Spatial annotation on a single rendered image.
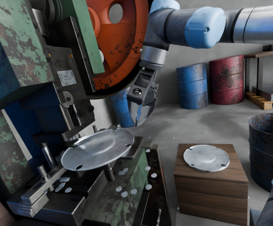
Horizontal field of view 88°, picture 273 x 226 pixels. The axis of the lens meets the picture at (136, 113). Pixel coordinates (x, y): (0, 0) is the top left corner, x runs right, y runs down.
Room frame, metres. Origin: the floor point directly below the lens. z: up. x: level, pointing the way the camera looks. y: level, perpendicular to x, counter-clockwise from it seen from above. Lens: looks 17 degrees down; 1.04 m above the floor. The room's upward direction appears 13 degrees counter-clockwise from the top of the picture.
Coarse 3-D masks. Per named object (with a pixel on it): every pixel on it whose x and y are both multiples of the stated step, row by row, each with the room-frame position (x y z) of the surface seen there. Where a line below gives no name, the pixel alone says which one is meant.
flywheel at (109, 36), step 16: (96, 0) 0.88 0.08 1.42; (112, 0) 0.85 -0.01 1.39; (128, 0) 0.82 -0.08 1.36; (144, 0) 0.76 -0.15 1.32; (96, 16) 0.87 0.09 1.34; (128, 16) 0.82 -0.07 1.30; (144, 16) 0.76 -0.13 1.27; (96, 32) 0.87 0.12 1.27; (112, 32) 0.86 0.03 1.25; (128, 32) 0.83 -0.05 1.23; (144, 32) 0.76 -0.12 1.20; (112, 48) 0.87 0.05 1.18; (128, 48) 0.84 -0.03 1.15; (112, 64) 0.88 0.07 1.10; (128, 64) 0.81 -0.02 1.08; (96, 80) 0.89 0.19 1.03; (112, 80) 0.85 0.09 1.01
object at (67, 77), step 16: (48, 48) 0.51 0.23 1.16; (64, 48) 0.57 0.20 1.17; (64, 64) 0.55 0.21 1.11; (64, 80) 0.52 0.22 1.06; (80, 80) 0.60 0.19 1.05; (80, 96) 0.57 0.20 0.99; (48, 112) 0.49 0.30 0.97; (64, 112) 0.48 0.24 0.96; (80, 112) 0.49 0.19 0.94; (48, 128) 0.50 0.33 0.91; (64, 128) 0.48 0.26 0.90
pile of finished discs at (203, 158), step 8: (184, 152) 0.93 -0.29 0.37; (192, 152) 0.92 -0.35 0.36; (200, 152) 0.89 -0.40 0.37; (208, 152) 0.87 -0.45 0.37; (216, 152) 0.86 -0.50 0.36; (224, 152) 0.84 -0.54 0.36; (192, 160) 0.84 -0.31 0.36; (200, 160) 0.81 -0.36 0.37; (208, 160) 0.79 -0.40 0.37; (216, 160) 0.78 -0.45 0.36; (224, 160) 0.77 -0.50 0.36; (200, 168) 0.75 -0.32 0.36; (208, 168) 0.73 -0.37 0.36; (216, 168) 0.72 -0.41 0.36; (224, 168) 0.71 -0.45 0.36
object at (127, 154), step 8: (136, 136) 0.54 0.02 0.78; (128, 144) 0.49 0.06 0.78; (136, 144) 0.47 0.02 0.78; (128, 152) 0.43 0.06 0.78; (136, 152) 0.43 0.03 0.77; (120, 160) 0.54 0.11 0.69; (96, 168) 0.48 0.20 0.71; (104, 168) 0.47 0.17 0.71; (112, 168) 0.48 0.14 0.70; (120, 168) 0.52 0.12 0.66; (112, 176) 0.47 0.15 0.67
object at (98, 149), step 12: (108, 132) 0.64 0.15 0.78; (120, 132) 0.61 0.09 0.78; (84, 144) 0.57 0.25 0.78; (96, 144) 0.53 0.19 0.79; (108, 144) 0.51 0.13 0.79; (120, 144) 0.50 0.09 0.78; (72, 156) 0.49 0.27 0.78; (84, 156) 0.47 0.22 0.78; (96, 156) 0.45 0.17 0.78; (108, 156) 0.43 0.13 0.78; (72, 168) 0.41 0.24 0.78; (84, 168) 0.39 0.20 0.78
